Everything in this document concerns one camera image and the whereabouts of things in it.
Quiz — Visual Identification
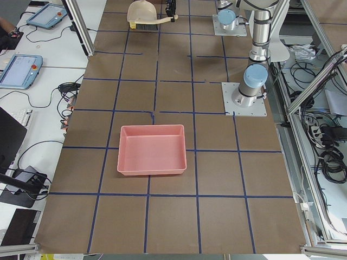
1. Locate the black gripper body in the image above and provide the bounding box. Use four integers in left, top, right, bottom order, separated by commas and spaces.
165, 0, 176, 16

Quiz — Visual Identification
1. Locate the beige hand brush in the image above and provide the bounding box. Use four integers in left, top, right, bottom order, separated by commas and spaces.
135, 15, 178, 31

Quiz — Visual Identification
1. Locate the beige plastic dustpan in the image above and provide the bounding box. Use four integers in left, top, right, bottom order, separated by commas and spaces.
127, 0, 157, 22

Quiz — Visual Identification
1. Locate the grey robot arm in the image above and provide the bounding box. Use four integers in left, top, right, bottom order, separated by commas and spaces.
165, 1, 239, 30
158, 1, 279, 107

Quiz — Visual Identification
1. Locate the pink plastic bin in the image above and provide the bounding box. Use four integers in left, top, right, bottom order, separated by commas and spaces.
117, 125, 187, 176

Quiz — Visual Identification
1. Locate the far blue teach pendant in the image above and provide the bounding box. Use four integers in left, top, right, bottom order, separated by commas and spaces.
26, 3, 67, 29

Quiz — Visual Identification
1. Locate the blue teach pendant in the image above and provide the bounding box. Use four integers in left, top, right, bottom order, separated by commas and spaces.
26, 3, 67, 29
1, 54, 43, 89

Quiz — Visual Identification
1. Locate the near blue teach pendant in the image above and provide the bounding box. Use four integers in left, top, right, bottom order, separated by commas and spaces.
1, 54, 43, 89

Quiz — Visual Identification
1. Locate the black monitor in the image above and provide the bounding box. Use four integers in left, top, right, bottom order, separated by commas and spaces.
0, 108, 27, 174

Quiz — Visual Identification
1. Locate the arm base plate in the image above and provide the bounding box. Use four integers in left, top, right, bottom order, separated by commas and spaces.
212, 15, 247, 37
221, 82, 267, 117

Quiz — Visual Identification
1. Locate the aluminium frame post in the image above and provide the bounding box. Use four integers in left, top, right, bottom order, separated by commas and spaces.
62, 0, 95, 57

